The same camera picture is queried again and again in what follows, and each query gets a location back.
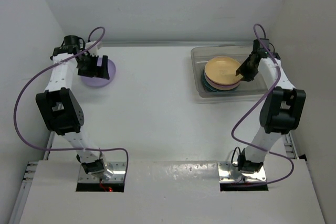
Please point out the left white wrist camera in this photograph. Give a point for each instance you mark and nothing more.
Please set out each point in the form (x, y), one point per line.
(93, 47)

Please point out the purple plate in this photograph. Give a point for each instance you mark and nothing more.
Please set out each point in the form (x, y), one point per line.
(98, 82)
(208, 80)

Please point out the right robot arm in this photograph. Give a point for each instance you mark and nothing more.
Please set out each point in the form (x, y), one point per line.
(282, 105)

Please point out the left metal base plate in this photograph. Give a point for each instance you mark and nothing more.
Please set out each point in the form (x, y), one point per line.
(114, 174)

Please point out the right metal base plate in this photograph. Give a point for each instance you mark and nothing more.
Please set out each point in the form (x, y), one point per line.
(228, 173)

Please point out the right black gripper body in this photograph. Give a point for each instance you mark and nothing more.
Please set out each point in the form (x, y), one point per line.
(250, 72)

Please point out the teal scalloped plate back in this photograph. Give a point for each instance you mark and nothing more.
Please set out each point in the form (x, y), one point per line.
(206, 87)

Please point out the orange plate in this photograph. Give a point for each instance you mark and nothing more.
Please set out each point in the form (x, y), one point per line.
(222, 70)

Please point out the metal base plate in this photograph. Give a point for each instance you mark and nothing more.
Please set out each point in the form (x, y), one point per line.
(228, 173)
(114, 174)

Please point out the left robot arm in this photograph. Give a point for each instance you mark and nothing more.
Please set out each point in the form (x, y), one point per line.
(60, 109)

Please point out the pink plate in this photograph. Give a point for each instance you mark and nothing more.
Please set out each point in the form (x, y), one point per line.
(222, 87)

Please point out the clear plastic bin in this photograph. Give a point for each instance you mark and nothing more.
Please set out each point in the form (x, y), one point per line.
(246, 91)

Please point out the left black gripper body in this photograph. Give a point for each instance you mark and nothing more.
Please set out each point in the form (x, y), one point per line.
(87, 66)

